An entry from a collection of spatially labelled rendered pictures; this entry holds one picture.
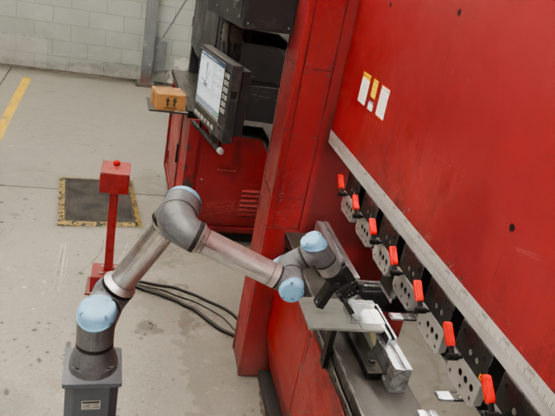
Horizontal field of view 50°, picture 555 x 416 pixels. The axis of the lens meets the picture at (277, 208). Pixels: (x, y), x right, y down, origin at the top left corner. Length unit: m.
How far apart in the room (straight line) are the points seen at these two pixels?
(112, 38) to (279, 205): 6.30
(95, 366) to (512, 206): 1.30
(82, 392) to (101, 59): 7.17
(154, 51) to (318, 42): 6.23
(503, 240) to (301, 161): 1.44
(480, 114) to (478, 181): 0.17
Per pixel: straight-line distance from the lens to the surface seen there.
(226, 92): 2.71
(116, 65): 8.89
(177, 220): 1.73
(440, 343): 1.69
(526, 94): 1.47
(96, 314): 1.92
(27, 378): 3.24
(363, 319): 2.09
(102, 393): 2.05
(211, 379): 3.27
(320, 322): 2.02
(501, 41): 1.60
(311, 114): 2.67
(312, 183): 2.78
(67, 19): 8.80
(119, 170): 3.49
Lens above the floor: 2.10
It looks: 23 degrees down
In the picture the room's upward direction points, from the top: 11 degrees clockwise
